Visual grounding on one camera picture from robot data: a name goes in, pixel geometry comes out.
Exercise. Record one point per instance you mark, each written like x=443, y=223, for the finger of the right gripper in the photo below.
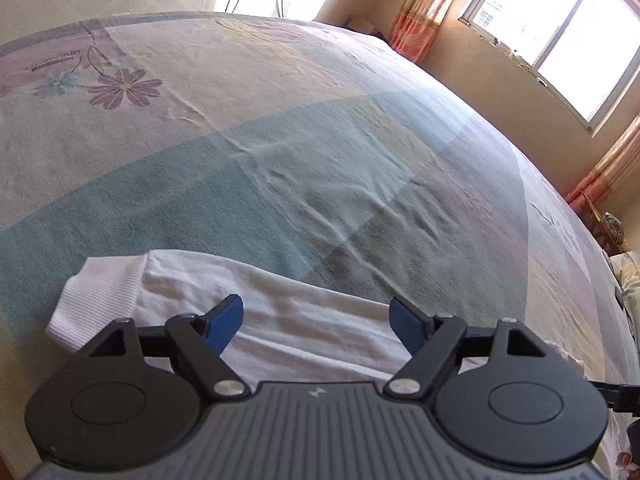
x=619, y=397

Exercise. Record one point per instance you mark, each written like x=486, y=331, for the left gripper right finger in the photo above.
x=433, y=343

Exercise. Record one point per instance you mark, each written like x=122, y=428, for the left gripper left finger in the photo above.
x=197, y=343

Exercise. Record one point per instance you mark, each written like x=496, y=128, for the white long-sleeve shirt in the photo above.
x=291, y=330

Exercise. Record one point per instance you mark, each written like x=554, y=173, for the small floral pillow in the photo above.
x=626, y=268

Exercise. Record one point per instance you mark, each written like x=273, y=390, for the crumpled cloth on table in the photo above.
x=612, y=236

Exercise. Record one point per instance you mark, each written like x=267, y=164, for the orange curtain right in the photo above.
x=616, y=165

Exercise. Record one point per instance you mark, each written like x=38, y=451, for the orange curtain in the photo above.
x=616, y=165
x=415, y=27

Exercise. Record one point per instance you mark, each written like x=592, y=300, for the pastel patchwork bed sheet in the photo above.
x=306, y=150

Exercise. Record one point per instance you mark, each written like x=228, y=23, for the orange curtain left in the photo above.
x=415, y=27

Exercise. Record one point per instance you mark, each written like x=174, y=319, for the aluminium sliding window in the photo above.
x=584, y=52

